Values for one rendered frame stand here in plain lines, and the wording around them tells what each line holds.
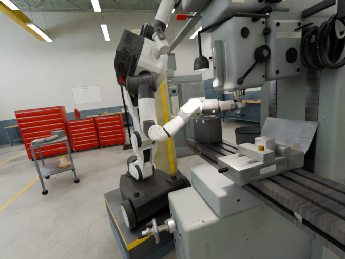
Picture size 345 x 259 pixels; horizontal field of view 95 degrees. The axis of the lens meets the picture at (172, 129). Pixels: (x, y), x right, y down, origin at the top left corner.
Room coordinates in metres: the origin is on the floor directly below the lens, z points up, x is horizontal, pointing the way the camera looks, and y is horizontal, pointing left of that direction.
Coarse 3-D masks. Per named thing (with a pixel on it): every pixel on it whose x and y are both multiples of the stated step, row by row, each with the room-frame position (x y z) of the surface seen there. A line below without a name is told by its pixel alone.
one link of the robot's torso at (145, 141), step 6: (126, 96) 1.24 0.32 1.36; (126, 102) 1.26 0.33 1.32; (132, 108) 1.20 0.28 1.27; (138, 108) 1.25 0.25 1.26; (132, 114) 1.23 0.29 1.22; (138, 114) 1.26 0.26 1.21; (138, 120) 1.21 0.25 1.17; (138, 126) 1.22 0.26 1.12; (138, 132) 1.23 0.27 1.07; (138, 138) 1.21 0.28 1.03; (144, 138) 1.22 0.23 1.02; (138, 144) 1.22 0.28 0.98; (144, 144) 1.23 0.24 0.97
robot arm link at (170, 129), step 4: (172, 120) 0.83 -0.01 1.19; (176, 120) 0.82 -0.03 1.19; (180, 120) 0.82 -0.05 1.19; (168, 124) 0.82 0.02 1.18; (172, 124) 0.81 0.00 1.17; (176, 124) 0.81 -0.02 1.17; (180, 124) 0.82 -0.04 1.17; (184, 124) 0.84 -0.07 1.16; (164, 128) 0.81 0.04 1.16; (168, 128) 0.80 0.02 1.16; (172, 128) 0.80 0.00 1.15; (176, 128) 0.81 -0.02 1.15; (164, 132) 0.79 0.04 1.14; (168, 132) 0.80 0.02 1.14; (172, 132) 0.80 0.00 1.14; (176, 132) 0.82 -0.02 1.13; (164, 136) 0.79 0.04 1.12; (168, 136) 0.80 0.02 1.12; (152, 140) 0.81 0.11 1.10; (160, 140) 0.78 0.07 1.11; (164, 140) 0.80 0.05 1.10
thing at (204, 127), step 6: (198, 120) 1.25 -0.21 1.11; (204, 120) 1.17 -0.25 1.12; (210, 120) 1.13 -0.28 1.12; (216, 120) 1.15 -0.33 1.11; (198, 126) 1.25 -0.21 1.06; (204, 126) 1.17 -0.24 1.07; (210, 126) 1.13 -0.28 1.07; (216, 126) 1.15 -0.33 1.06; (198, 132) 1.26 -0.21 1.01; (204, 132) 1.18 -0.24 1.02; (210, 132) 1.13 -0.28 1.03; (216, 132) 1.15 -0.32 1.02; (198, 138) 1.27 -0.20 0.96; (204, 138) 1.18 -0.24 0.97; (210, 138) 1.13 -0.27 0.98; (216, 138) 1.15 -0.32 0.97
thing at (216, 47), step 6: (216, 42) 0.80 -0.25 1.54; (216, 48) 0.80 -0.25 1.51; (216, 54) 0.80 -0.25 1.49; (216, 60) 0.80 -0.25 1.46; (222, 60) 0.81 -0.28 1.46; (216, 66) 0.81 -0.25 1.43; (222, 66) 0.81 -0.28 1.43; (216, 72) 0.81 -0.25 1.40; (222, 72) 0.81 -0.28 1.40; (216, 78) 0.81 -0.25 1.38; (222, 78) 0.81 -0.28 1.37; (216, 84) 0.81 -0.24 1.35; (222, 84) 0.81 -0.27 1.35
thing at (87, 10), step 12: (12, 0) 7.88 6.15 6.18; (24, 0) 8.00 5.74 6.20; (36, 0) 8.09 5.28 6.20; (48, 0) 8.15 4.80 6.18; (60, 0) 8.27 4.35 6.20; (72, 0) 8.37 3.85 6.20; (84, 0) 8.47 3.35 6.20; (108, 0) 8.64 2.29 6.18; (120, 0) 8.74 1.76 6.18; (132, 0) 8.89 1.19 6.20; (144, 0) 8.59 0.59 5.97; (156, 0) 9.12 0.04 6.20; (72, 12) 7.78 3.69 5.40; (84, 12) 7.89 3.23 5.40; (96, 12) 8.00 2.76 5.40; (108, 12) 8.11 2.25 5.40; (120, 12) 8.22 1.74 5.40; (132, 12) 8.35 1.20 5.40; (144, 12) 8.50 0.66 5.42; (156, 12) 8.65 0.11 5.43; (180, 12) 8.97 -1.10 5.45; (192, 12) 9.14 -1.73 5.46
